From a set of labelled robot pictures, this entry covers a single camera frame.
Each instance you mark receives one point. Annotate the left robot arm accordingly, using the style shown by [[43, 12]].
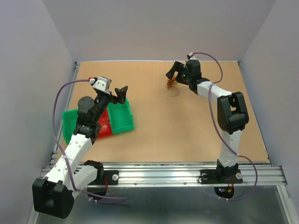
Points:
[[55, 193]]

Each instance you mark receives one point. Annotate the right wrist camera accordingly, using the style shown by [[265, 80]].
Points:
[[191, 56]]

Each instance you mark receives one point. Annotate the green bin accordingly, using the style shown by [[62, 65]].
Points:
[[120, 117], [69, 119]]

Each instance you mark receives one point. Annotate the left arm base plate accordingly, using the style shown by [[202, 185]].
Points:
[[110, 177]]

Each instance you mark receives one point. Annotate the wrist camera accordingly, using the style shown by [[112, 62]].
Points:
[[191, 56], [102, 84]]

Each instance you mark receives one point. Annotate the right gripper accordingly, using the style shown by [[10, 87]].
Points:
[[177, 66]]

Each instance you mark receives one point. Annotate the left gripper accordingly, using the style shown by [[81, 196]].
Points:
[[121, 94]]

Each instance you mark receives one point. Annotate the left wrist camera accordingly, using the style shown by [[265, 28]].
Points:
[[102, 84]]

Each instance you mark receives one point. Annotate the red bin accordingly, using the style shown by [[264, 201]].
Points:
[[106, 129]]

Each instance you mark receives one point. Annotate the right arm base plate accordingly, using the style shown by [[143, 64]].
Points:
[[211, 176]]

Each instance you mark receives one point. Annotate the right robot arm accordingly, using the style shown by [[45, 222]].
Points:
[[232, 117]]

